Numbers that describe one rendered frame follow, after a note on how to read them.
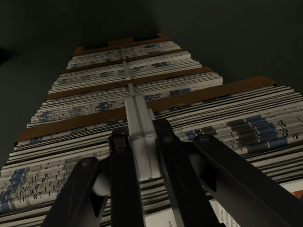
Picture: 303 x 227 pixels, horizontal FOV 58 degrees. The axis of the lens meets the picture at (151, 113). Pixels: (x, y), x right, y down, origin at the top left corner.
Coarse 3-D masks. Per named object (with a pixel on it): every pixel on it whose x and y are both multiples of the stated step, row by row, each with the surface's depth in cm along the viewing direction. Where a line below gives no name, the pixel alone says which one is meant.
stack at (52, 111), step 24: (120, 48) 103; (144, 48) 97; (168, 48) 91; (72, 72) 79; (96, 72) 74; (120, 72) 72; (144, 72) 67; (168, 72) 65; (72, 96) 59; (96, 96) 56; (120, 96) 54; (144, 96) 53; (168, 96) 51; (48, 120) 48
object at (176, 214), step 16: (160, 144) 15; (176, 144) 14; (176, 160) 13; (176, 176) 12; (192, 176) 12; (176, 192) 11; (192, 192) 11; (176, 208) 11; (192, 208) 10; (208, 208) 10; (176, 224) 13; (192, 224) 10; (208, 224) 9; (224, 224) 9
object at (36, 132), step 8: (104, 112) 41; (112, 112) 40; (120, 112) 40; (64, 120) 41; (72, 120) 40; (80, 120) 39; (88, 120) 39; (96, 120) 38; (104, 120) 38; (112, 120) 38; (32, 128) 40; (40, 128) 40; (48, 128) 39; (56, 128) 38; (64, 128) 38; (72, 128) 37; (24, 136) 38; (32, 136) 37; (16, 144) 38
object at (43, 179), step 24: (120, 120) 38; (24, 144) 37; (48, 144) 34; (72, 144) 33; (96, 144) 32; (24, 168) 31; (48, 168) 30; (72, 168) 29; (0, 192) 28; (24, 192) 27; (48, 192) 26; (0, 216) 25; (24, 216) 24
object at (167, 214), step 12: (168, 120) 35; (180, 132) 32; (144, 180) 26; (156, 180) 26; (144, 192) 24; (156, 192) 24; (144, 204) 23; (156, 204) 23; (168, 204) 23; (216, 204) 22; (156, 216) 22; (168, 216) 22; (216, 216) 22
